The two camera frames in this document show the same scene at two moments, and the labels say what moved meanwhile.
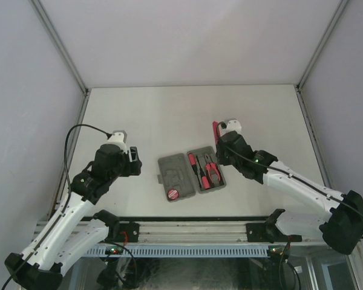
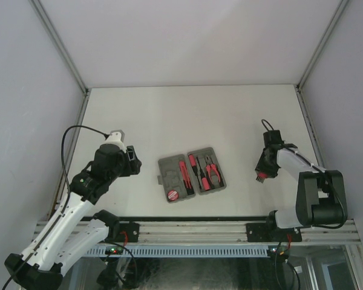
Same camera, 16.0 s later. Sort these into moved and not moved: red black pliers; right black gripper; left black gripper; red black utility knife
Moved: red black utility knife; right black gripper
Not moved: red black pliers; left black gripper
